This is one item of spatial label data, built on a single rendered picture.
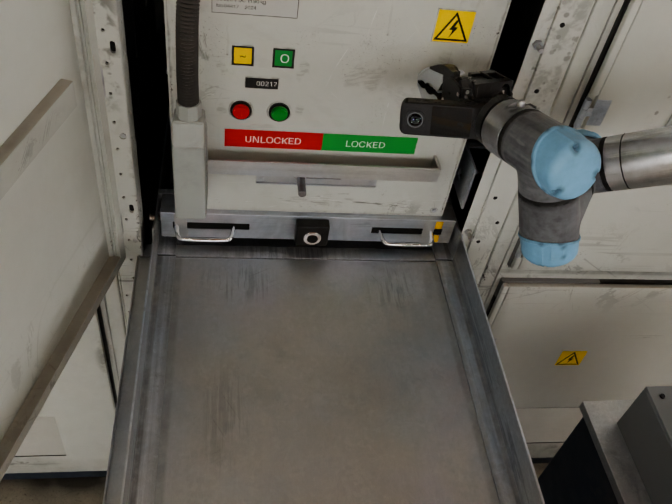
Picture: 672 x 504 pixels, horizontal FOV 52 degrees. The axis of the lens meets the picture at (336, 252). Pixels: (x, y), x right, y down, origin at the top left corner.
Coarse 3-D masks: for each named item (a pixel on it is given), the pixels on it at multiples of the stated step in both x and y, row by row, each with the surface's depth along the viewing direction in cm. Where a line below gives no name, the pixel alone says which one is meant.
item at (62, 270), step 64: (0, 0) 75; (64, 0) 88; (0, 64) 77; (64, 64) 92; (0, 128) 80; (64, 128) 96; (0, 192) 80; (64, 192) 100; (0, 256) 86; (64, 256) 105; (0, 320) 90; (64, 320) 110; (0, 384) 94; (0, 448) 97
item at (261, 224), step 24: (168, 216) 122; (216, 216) 123; (240, 216) 124; (264, 216) 124; (288, 216) 125; (312, 216) 125; (336, 216) 126; (360, 216) 127; (384, 216) 128; (408, 216) 129; (432, 216) 129; (360, 240) 131; (408, 240) 132
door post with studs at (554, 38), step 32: (576, 0) 96; (544, 32) 100; (576, 32) 100; (544, 64) 103; (512, 96) 107; (544, 96) 107; (480, 192) 121; (512, 192) 122; (480, 224) 127; (480, 256) 133
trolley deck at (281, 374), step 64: (128, 320) 114; (192, 320) 116; (256, 320) 117; (320, 320) 119; (384, 320) 121; (448, 320) 123; (128, 384) 106; (192, 384) 107; (256, 384) 109; (320, 384) 110; (384, 384) 112; (448, 384) 113; (192, 448) 100; (256, 448) 101; (320, 448) 102; (384, 448) 104; (448, 448) 105
